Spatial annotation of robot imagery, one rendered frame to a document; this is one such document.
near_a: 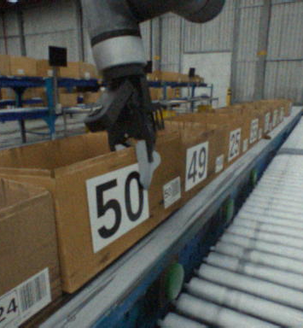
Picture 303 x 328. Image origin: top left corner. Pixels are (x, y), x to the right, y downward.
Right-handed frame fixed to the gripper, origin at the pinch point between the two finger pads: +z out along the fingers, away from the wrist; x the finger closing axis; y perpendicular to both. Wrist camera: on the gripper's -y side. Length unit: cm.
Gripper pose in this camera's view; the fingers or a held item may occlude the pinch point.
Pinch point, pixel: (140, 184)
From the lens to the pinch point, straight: 53.6
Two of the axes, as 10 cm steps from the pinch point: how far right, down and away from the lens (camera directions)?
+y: 4.9, -2.3, 8.4
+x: -8.5, 1.0, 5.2
